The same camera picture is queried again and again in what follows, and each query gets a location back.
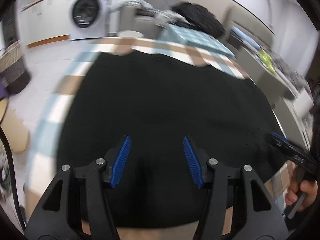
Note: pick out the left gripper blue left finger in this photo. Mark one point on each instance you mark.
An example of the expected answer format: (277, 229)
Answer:
(120, 161)

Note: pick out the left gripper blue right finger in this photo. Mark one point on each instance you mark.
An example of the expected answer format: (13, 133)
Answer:
(193, 163)

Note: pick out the black knit t-shirt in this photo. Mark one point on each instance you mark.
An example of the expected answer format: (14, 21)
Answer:
(158, 100)

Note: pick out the grey clothes on sofa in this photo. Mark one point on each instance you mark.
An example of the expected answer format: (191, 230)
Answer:
(163, 17)

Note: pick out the person's right hand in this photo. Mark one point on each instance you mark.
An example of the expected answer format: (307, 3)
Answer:
(308, 187)

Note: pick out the brown checkered tablecloth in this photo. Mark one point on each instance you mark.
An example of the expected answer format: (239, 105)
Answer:
(42, 155)

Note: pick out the grey round stool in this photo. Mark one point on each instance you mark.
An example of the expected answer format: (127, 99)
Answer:
(130, 34)

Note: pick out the woven laundry basket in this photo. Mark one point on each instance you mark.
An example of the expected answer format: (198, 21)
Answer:
(14, 74)

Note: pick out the purple bag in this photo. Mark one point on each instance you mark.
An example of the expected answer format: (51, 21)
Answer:
(3, 89)

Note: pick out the blue pillow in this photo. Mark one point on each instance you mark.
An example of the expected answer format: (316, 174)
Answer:
(238, 33)

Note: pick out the grey sofa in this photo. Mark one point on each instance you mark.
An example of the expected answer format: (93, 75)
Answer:
(139, 20)

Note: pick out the black jacket on sofa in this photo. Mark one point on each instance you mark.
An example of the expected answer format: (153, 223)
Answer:
(198, 18)

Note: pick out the white washing machine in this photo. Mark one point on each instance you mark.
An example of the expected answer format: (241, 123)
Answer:
(88, 19)

